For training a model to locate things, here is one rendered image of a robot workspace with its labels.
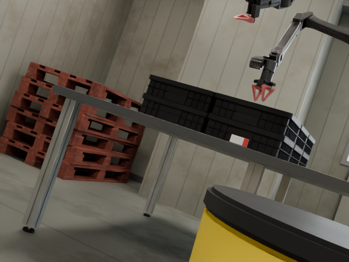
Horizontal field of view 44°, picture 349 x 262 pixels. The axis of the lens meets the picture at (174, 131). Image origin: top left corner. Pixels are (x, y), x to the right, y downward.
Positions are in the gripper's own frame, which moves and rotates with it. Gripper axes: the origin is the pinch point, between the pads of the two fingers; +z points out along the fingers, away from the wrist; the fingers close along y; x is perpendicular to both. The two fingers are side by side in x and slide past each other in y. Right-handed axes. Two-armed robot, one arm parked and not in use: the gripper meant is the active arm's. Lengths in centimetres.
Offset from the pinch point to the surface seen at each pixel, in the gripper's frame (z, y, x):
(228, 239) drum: 44, 136, -94
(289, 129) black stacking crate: 10.0, 12.9, 12.8
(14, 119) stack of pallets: 57, -250, -78
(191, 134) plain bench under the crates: 29, 19, -40
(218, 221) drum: 43, 132, -94
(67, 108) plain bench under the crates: 35, -32, -80
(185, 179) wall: 61, -198, 86
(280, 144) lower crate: 18.7, 16.4, 7.6
